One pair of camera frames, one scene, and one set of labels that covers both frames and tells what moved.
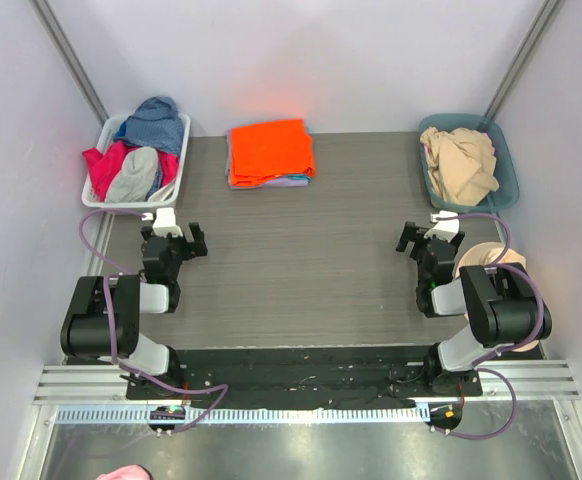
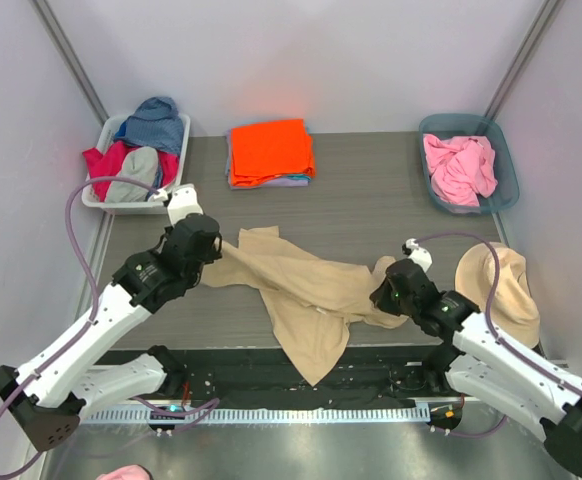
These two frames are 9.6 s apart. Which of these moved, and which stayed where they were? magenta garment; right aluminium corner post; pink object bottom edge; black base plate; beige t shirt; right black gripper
Moved: beige t shirt; right black gripper
Stayed: black base plate; magenta garment; right aluminium corner post; pink object bottom edge
